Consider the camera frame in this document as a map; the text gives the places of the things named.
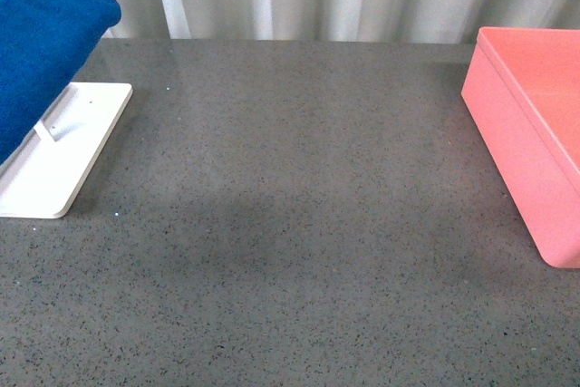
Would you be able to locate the white towel rack stand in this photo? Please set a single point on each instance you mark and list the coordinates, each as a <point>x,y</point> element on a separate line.
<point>42,178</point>

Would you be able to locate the pink plastic bin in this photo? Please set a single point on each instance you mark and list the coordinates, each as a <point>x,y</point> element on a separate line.
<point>522,90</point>

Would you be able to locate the blue microfiber cloth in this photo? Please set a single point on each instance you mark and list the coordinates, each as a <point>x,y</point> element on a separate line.
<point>44,43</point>

